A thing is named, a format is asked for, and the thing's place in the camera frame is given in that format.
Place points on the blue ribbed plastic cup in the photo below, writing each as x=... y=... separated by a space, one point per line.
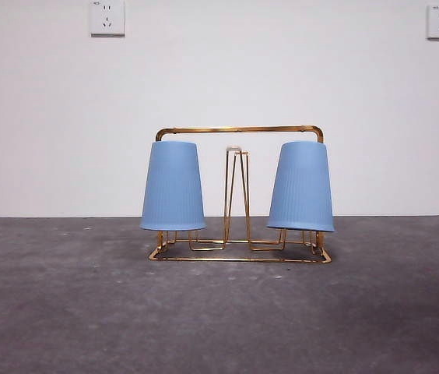
x=301 y=187
x=173 y=187

